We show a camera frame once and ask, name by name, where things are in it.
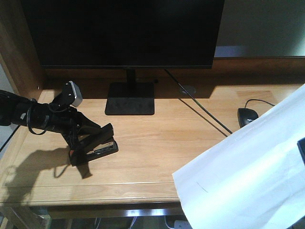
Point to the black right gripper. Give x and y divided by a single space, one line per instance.
301 147

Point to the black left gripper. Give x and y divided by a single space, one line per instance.
62 121

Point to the black orange stapler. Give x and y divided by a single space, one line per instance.
101 144

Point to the white paper sheet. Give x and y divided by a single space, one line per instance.
254 178

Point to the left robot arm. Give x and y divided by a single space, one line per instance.
26 112

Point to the wooden desk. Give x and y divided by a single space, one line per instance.
35 170

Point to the black computer mouse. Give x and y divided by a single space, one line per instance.
246 116

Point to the black computer monitor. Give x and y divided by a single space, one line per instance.
125 34

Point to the white power strip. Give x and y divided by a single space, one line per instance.
172 222

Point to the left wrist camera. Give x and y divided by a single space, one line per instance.
70 95

